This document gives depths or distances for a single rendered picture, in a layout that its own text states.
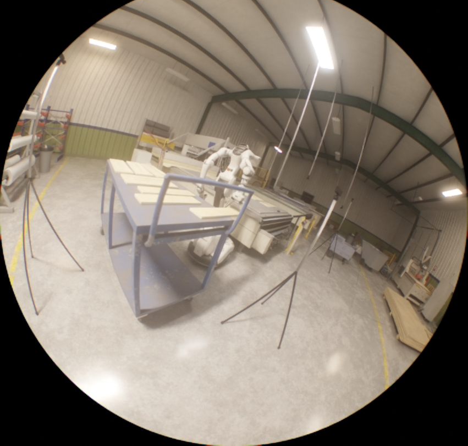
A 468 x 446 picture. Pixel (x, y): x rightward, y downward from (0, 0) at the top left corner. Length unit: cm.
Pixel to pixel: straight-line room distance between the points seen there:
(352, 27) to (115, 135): 939
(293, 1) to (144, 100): 721
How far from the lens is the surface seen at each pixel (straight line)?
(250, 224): 261
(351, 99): 710
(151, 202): 97
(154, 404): 140
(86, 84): 860
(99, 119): 830
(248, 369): 162
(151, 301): 135
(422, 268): 901
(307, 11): 522
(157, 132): 804
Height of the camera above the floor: 140
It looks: 15 degrees down
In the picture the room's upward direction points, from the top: 22 degrees clockwise
